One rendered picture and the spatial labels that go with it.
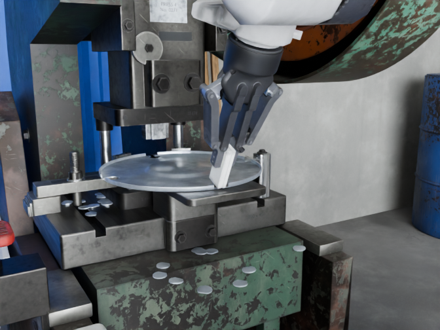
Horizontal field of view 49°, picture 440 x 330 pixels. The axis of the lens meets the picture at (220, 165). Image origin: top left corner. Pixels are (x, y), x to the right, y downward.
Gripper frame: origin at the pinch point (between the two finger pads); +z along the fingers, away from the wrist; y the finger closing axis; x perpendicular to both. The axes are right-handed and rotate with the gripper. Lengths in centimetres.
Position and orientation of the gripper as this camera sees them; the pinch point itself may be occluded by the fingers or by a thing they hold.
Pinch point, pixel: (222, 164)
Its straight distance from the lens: 73.9
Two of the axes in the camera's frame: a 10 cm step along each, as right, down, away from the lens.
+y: 8.5, -1.1, 5.1
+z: -2.2, 8.1, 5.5
